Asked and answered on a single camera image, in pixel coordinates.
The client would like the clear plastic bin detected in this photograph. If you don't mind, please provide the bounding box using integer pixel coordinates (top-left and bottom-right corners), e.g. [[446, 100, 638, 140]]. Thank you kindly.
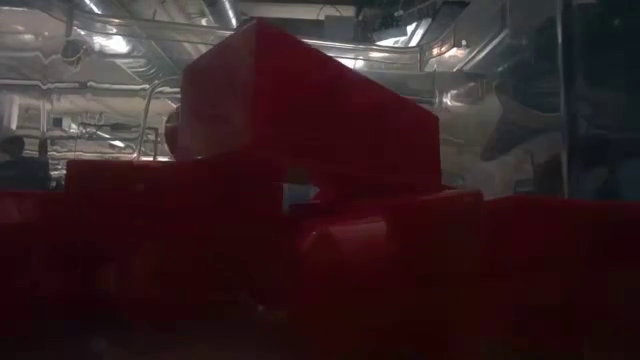
[[0, 0, 640, 360]]

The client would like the person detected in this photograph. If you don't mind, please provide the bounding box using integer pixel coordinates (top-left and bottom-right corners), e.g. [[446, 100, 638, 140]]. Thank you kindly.
[[0, 134, 54, 192]]

